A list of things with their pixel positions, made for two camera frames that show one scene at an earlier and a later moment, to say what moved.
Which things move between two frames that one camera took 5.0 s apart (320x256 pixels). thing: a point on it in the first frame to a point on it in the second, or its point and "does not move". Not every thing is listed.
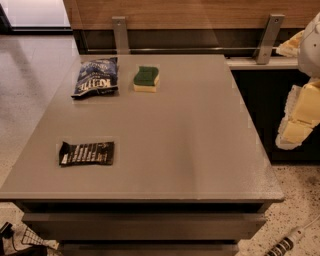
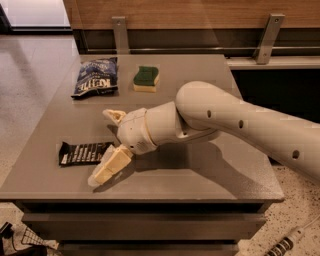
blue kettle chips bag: x=96 y=76 does not move
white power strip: x=286 y=243 does not move
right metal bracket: x=270 y=36 does not move
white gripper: x=310 y=53 to x=134 y=131
